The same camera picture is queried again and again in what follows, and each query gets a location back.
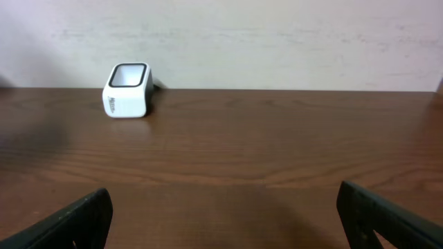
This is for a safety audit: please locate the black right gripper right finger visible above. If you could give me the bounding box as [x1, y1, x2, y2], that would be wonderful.
[336, 181, 442, 249]

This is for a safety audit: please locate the white barcode scanner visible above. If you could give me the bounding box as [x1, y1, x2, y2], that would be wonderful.
[102, 62, 154, 118]

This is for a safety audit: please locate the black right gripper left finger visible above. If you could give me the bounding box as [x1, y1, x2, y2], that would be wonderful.
[1, 188, 113, 249]

